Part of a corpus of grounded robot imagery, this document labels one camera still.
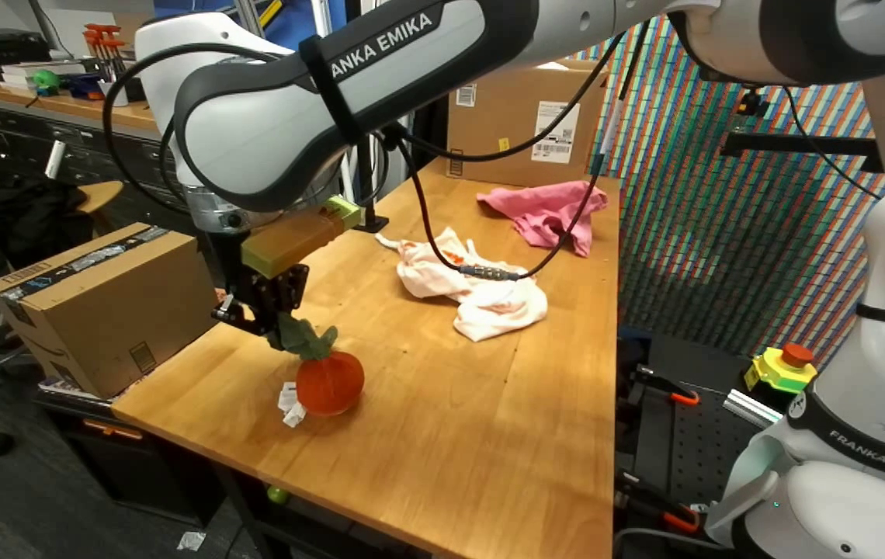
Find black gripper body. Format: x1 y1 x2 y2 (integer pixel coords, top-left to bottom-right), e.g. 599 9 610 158
220 261 311 336

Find red plush radish green leaves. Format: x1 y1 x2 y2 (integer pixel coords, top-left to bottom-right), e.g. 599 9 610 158
274 313 369 431

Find pink t-shirt with orange print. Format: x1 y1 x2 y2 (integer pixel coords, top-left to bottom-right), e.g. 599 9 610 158
474 180 610 261

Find peach t-shirt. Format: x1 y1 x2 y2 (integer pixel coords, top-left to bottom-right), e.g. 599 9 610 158
376 227 552 346

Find cardboard box with black tape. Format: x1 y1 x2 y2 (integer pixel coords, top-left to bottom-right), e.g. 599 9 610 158
0 222 227 402

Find black cloth bundle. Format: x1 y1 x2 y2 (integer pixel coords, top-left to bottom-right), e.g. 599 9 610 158
0 175 94 269

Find wooden workbench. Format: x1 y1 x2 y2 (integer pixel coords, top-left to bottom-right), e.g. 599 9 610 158
0 73 170 244

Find cardboard box with white label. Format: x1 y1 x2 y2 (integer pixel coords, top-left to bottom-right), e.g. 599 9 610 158
447 63 610 192

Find small orange object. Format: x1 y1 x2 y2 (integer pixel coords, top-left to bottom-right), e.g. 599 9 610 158
80 22 126 63

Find small green object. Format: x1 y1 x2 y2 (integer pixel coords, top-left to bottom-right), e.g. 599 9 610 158
29 65 63 100

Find black cart with orange clamps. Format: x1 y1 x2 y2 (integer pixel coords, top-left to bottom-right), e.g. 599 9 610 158
613 331 777 546

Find yellow emergency stop button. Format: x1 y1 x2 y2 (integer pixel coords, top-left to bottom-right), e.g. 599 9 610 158
744 340 818 398

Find wooden wrist camera mount block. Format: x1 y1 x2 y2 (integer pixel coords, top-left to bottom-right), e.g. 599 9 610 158
240 195 362 281

